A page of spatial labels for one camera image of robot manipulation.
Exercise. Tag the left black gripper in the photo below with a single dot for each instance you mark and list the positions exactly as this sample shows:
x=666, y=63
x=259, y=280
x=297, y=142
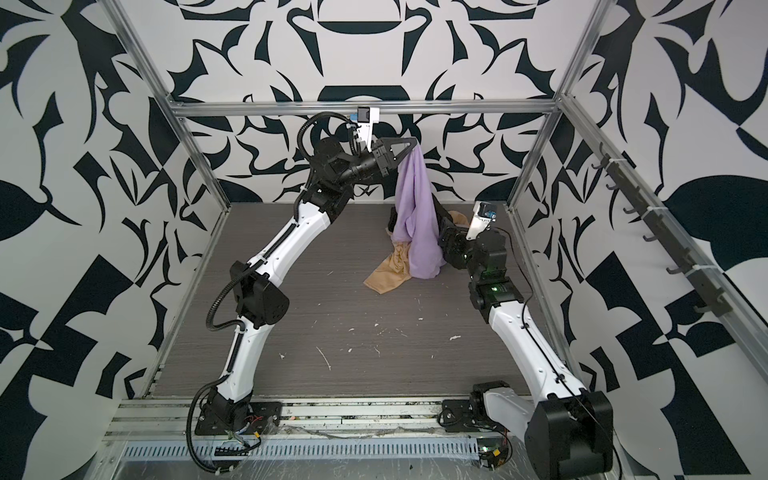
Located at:
x=384, y=158

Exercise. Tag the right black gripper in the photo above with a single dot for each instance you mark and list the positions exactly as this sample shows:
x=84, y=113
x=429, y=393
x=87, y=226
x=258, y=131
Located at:
x=449, y=236

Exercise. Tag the purple cloth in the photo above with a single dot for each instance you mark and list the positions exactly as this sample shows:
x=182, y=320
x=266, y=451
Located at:
x=417, y=222

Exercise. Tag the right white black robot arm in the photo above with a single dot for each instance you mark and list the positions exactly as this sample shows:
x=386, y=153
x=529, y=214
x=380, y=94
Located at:
x=566, y=429

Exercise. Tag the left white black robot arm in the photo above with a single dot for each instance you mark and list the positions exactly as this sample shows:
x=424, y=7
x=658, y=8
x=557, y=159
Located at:
x=252, y=301

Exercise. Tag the black cloth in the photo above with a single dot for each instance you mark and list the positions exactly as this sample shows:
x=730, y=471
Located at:
x=443, y=216

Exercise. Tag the tan beige cloth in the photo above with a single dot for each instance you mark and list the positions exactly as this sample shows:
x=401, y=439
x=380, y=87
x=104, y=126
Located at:
x=393, y=271

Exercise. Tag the small green circuit board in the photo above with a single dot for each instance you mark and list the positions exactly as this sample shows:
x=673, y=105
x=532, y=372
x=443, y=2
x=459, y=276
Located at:
x=493, y=453

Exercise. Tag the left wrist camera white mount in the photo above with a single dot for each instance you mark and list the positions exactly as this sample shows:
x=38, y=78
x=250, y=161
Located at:
x=363, y=121

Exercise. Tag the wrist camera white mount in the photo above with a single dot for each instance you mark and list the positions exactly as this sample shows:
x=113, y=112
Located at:
x=484, y=214
x=363, y=121

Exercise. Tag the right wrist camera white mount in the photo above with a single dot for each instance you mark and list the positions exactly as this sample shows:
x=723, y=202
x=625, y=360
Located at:
x=484, y=214

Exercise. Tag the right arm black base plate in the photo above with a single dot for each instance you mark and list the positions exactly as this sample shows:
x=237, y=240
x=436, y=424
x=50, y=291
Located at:
x=464, y=415

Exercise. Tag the aluminium cage frame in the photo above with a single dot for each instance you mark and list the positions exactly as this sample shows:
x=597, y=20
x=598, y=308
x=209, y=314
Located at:
x=743, y=324

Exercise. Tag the white slotted cable duct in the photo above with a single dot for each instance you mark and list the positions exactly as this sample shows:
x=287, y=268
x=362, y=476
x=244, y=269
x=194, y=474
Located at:
x=349, y=448

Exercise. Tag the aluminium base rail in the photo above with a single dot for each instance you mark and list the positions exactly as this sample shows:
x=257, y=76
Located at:
x=164, y=419

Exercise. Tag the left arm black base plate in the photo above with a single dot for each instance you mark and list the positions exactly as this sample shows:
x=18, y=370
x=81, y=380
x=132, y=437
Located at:
x=243, y=419

